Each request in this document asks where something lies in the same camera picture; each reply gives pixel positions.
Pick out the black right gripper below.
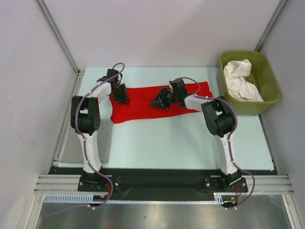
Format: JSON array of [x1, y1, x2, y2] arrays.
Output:
[[150, 87, 179, 110]]

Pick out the red t shirt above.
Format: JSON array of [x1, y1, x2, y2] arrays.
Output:
[[109, 81, 213, 124]]

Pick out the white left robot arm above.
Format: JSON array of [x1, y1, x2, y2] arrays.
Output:
[[71, 67, 130, 192]]

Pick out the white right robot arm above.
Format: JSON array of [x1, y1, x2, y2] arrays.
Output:
[[150, 77, 241, 191]]

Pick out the white crumpled t shirt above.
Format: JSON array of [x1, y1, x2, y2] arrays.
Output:
[[224, 59, 264, 102]]

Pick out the folded grey t shirt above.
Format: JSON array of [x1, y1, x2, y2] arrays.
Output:
[[60, 119, 113, 164]]

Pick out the green plastic bin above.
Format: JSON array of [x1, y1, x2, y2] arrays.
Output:
[[216, 51, 281, 115]]

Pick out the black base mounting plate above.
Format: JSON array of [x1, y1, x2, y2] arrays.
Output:
[[48, 167, 278, 201]]

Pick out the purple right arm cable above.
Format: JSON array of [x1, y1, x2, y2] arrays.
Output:
[[176, 76, 257, 209]]

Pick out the white slotted cable duct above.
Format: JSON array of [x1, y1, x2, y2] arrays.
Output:
[[44, 194, 224, 205]]

